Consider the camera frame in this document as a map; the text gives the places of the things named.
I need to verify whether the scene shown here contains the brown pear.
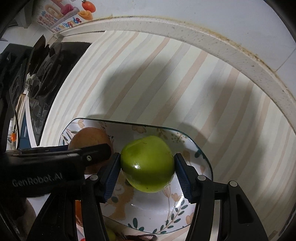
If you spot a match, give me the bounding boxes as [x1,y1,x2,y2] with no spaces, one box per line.
[68,127,114,175]

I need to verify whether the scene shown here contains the large green apple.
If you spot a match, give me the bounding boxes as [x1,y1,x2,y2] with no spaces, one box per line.
[121,136,175,193]

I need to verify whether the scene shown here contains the orange near gripper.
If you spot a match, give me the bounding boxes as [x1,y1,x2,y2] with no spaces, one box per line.
[75,200,83,227]

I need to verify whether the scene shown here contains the small orange fruit on counter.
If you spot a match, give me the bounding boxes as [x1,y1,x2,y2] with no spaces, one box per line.
[11,132,17,142]

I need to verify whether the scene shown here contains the floral ceramic plate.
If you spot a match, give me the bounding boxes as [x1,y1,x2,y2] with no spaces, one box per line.
[59,118,213,235]

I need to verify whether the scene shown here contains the black gas stove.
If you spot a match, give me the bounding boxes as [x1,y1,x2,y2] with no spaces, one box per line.
[1,36,90,150]

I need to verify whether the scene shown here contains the striped cat table mat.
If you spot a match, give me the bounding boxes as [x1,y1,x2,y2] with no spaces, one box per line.
[40,31,295,240]

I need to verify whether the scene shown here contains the colourful wall sticker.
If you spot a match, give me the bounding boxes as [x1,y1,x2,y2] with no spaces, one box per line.
[33,0,96,33]

